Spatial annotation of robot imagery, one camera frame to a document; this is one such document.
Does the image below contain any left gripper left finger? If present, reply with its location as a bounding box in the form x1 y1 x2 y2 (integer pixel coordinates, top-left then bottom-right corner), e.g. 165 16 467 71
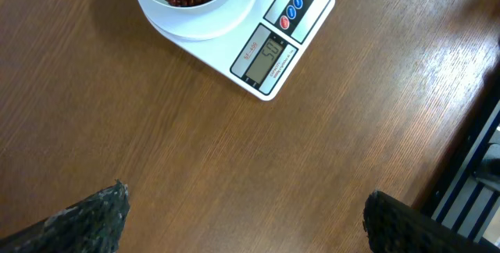
1 181 130 253

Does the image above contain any white digital kitchen scale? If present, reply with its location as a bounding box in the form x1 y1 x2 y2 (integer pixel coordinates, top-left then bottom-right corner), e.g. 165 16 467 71
138 0 335 101

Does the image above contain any black aluminium frame rail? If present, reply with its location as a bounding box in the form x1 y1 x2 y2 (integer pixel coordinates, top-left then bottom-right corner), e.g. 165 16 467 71
420 78 499 250

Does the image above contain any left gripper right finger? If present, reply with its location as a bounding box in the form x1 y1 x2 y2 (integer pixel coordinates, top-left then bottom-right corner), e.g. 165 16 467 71
363 191 496 253

